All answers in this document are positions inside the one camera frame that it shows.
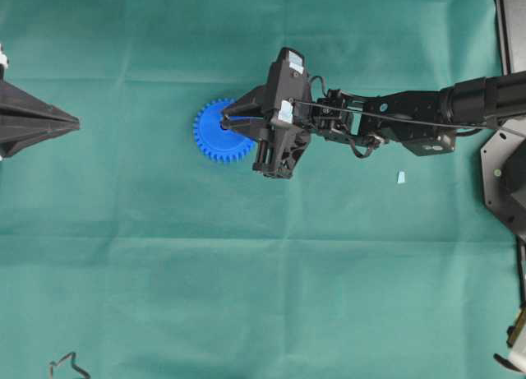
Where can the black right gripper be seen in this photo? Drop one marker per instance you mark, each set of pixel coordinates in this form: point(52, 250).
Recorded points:
point(283, 134)

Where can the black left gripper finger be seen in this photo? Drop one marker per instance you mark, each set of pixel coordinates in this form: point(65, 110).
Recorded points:
point(16, 102)
point(18, 136)

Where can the blue plastic gear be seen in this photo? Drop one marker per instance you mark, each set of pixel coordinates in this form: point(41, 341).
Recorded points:
point(214, 142)

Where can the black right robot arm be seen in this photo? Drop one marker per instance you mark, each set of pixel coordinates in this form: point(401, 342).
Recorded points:
point(425, 122)

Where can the green table cloth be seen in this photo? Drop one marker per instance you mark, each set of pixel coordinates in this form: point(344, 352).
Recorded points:
point(123, 243)

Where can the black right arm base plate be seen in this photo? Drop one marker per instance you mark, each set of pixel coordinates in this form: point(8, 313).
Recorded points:
point(503, 175)

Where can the black aluminium frame rail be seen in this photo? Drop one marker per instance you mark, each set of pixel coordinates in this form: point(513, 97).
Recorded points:
point(510, 24)

